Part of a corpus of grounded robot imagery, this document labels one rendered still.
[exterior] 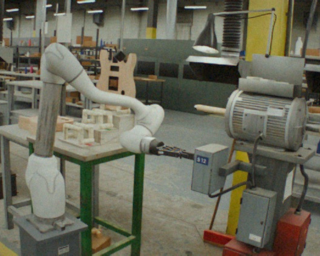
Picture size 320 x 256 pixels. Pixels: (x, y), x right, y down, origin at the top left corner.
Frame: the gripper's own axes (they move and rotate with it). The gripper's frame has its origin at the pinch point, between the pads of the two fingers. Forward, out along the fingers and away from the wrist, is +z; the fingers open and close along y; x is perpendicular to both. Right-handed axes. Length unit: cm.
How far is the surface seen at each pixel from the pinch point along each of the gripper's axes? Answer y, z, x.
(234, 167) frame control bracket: -12.8, 18.0, -4.6
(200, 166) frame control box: 3.6, 8.5, -2.3
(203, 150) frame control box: 3.0, 8.6, 4.9
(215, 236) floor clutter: -109, -32, -98
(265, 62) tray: -39, 18, 46
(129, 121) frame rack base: -45, -77, -1
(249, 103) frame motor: -21.9, 18.0, 25.2
